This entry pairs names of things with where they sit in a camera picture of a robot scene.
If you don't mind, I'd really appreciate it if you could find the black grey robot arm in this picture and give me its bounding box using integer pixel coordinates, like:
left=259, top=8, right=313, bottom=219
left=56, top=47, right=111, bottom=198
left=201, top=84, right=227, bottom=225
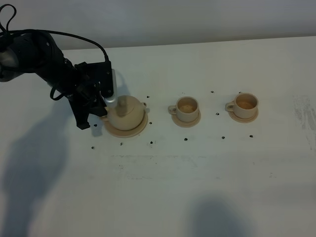
left=0, top=30, right=114, bottom=130

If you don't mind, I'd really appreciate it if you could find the beige right cup saucer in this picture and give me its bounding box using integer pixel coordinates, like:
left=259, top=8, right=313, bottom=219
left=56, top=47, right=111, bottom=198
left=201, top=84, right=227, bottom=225
left=228, top=106, right=259, bottom=123

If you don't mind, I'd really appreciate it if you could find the beige teacup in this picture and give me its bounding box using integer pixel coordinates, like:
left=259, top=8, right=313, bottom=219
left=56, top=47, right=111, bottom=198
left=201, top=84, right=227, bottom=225
left=167, top=97, right=199, bottom=121
left=225, top=93, right=259, bottom=112

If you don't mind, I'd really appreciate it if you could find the beige ceramic teapot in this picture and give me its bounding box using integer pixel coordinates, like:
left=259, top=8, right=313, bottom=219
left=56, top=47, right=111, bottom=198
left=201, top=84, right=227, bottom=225
left=102, top=95, right=147, bottom=131

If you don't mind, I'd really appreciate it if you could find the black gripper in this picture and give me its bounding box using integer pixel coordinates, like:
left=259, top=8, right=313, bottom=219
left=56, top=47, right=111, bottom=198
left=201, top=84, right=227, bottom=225
left=48, top=58, right=107, bottom=129

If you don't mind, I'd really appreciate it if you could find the beige left teacup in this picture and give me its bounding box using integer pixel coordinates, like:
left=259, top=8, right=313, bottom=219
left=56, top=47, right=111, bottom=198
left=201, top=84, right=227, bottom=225
left=167, top=97, right=199, bottom=121

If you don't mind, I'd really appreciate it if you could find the beige right teacup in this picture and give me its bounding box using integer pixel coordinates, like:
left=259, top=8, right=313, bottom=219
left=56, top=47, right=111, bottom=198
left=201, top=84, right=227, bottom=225
left=225, top=93, right=259, bottom=112

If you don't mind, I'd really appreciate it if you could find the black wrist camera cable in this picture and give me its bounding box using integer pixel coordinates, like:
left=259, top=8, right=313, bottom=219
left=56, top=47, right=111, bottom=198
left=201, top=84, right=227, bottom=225
left=0, top=3, right=111, bottom=65

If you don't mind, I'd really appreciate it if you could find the beige left cup saucer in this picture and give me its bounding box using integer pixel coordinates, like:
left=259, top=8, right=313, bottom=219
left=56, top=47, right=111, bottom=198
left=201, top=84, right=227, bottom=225
left=171, top=110, right=201, bottom=128

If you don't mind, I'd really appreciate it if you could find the beige teapot saucer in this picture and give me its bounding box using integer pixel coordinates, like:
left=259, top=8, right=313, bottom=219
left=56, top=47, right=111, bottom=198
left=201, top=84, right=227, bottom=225
left=103, top=108, right=149, bottom=138

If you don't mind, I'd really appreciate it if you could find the beige cup saucer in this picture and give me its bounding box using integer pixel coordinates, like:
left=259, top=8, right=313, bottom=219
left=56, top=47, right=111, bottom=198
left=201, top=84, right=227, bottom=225
left=228, top=106, right=259, bottom=123
left=171, top=110, right=201, bottom=128

